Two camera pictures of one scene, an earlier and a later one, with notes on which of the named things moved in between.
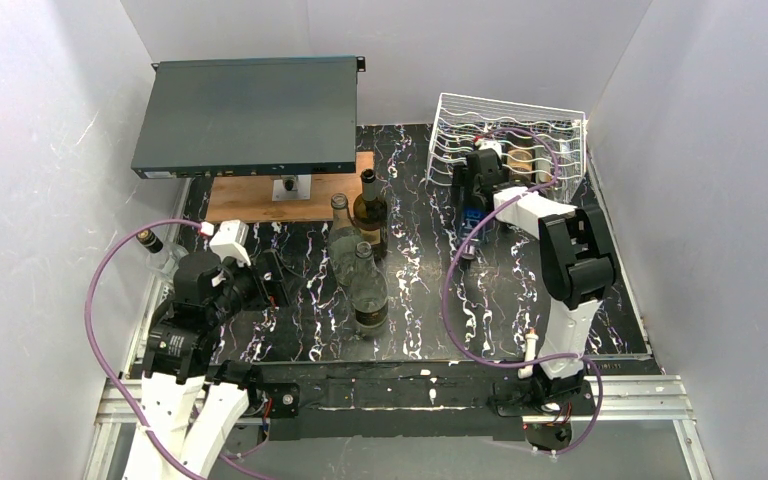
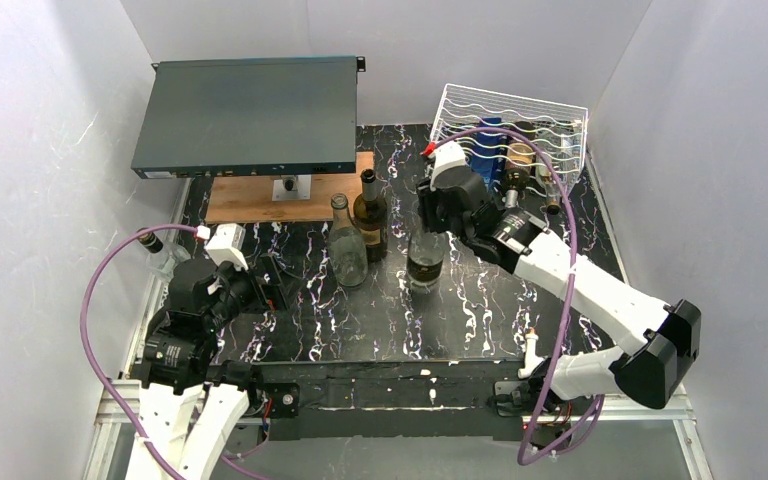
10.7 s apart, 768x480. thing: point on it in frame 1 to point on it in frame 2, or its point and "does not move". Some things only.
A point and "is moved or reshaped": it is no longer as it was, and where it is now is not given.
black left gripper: x=272 y=287 does not move
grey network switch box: x=249 y=117 does not move
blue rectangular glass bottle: x=472 y=212 is moved or reshaped
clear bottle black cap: x=163 y=258 does not move
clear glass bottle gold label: x=369 y=291 to x=425 y=257
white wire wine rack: x=541 y=147 does not move
